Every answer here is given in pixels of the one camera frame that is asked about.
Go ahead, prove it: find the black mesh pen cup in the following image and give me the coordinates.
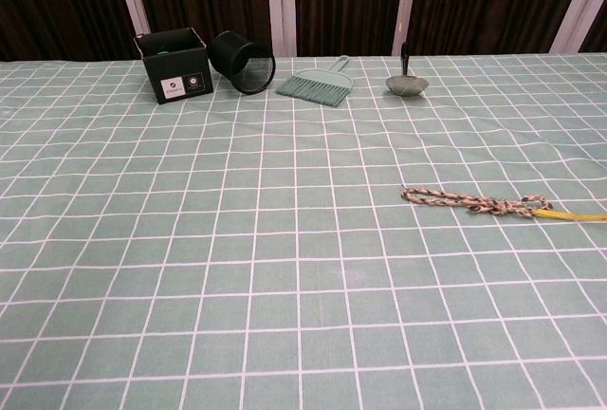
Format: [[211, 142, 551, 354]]
[[209, 29, 278, 96]]

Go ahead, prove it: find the green checkered tablecloth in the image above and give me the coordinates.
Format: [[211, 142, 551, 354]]
[[0, 52, 607, 410]]

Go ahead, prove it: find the braided multicolour rope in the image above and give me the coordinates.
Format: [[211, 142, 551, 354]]
[[401, 186, 554, 217]]

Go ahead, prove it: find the yellow tape measure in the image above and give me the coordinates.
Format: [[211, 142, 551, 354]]
[[534, 208, 607, 223]]

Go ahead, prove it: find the black cardboard box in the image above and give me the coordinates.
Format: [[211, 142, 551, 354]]
[[133, 26, 212, 106]]

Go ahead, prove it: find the green hand brush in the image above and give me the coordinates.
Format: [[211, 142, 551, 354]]
[[275, 55, 355, 109]]

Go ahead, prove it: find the dark brown curtain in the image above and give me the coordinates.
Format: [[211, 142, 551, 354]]
[[0, 0, 607, 63]]

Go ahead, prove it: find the metal ladle black handle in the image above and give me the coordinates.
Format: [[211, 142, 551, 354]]
[[384, 41, 429, 99]]

